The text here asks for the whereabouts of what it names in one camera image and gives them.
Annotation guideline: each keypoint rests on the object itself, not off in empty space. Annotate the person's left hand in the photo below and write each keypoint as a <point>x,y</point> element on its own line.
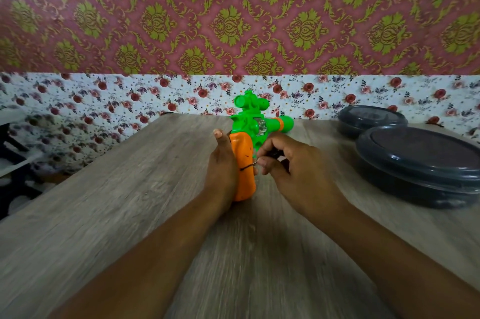
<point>221,176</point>

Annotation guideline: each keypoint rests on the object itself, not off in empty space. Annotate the person's right hand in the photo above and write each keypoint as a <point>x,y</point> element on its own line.
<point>303,180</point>

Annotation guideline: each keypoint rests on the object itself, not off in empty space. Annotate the person's left thumb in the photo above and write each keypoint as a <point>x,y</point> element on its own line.
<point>221,142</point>

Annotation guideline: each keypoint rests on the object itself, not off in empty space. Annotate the person's right fingers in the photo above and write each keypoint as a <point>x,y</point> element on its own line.
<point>272,155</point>

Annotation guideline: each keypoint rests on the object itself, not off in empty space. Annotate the small black screwdriver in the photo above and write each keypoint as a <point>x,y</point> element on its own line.
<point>258,161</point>

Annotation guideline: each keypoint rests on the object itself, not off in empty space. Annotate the green and orange toy gun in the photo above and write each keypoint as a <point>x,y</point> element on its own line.
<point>247,135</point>

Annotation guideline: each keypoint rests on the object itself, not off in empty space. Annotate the person's left forearm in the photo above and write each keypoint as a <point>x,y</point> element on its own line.
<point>150,258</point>

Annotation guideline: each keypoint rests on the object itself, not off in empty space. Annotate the person's right forearm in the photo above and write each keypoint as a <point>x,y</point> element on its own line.
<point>397,266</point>

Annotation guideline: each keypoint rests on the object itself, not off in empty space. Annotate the small dark grey lidded container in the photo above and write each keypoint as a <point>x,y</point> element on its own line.
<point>369,120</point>

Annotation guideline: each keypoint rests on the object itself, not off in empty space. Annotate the large dark grey lidded container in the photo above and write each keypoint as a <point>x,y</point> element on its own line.
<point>420,165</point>

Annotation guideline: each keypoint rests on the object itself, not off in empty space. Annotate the black and white shelf unit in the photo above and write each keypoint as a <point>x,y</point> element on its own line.
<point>17,165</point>

